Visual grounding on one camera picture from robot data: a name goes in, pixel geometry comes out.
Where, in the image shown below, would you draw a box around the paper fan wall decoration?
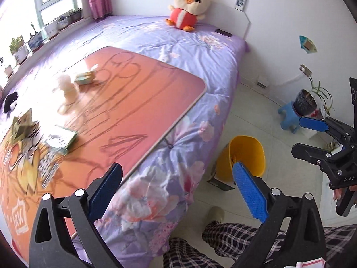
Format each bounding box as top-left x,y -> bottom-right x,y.
299,35 -> 318,54

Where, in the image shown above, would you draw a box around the crumpled clear plastic wrap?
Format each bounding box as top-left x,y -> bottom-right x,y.
54,73 -> 77,104

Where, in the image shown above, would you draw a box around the succulent in blue patterned pot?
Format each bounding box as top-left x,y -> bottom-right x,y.
57,15 -> 70,31

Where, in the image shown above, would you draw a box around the purple floral bedsheet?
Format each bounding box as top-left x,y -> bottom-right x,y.
0,15 -> 249,257

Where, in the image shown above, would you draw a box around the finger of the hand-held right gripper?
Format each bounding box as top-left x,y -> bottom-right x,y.
291,143 -> 340,171
298,116 -> 354,143

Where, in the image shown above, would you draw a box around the small white plant pot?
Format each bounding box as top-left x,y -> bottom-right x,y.
325,141 -> 343,154

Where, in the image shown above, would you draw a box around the small pastel box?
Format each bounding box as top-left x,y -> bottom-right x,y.
75,71 -> 95,86

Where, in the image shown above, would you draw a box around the yellow snack wrapper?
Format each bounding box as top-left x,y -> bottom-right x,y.
10,109 -> 39,141

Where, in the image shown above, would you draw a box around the plaid pants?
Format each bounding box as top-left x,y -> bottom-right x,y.
163,220 -> 357,268

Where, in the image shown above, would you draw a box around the white headboard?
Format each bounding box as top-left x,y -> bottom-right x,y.
112,0 -> 250,41

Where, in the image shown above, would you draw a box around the succulent in white pot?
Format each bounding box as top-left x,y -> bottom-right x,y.
45,21 -> 59,40

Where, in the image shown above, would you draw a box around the leafy plant in patterned pot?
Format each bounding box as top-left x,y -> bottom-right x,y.
10,35 -> 30,65

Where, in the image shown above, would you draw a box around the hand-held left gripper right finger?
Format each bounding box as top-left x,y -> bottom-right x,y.
231,161 -> 327,268

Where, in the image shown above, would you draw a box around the white cable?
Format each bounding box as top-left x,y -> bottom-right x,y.
268,71 -> 304,86

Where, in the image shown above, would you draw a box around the yellow chick plush toy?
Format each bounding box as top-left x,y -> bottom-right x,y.
165,0 -> 212,33

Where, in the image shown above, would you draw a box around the small tree potted plant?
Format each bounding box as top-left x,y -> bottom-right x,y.
0,56 -> 14,79

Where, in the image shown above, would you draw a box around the crumpled white paper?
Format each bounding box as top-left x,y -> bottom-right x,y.
46,124 -> 79,154

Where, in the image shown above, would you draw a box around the yellow trash bin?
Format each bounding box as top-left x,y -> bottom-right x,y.
216,136 -> 265,182

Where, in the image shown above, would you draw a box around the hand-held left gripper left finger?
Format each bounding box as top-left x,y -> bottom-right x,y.
29,162 -> 131,268

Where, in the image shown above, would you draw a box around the blue plastic stool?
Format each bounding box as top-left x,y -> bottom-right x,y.
277,101 -> 302,133

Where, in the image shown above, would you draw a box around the succulent in dark pot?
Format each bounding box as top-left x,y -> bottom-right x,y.
68,9 -> 83,23

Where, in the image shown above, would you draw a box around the plant in black pot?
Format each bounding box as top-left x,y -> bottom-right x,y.
295,81 -> 334,118

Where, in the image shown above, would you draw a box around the beige slipper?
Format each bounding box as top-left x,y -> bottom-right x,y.
206,206 -> 225,225

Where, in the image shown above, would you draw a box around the aloe in blue white pot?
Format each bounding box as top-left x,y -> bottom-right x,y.
28,22 -> 45,52

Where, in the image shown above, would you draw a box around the orange white medicine box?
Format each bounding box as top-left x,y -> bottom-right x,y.
37,153 -> 60,189

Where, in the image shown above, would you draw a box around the black plush toy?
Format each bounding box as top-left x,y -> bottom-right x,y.
2,92 -> 19,114

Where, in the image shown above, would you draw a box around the orange printed low table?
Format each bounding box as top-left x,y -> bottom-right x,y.
0,46 -> 207,257

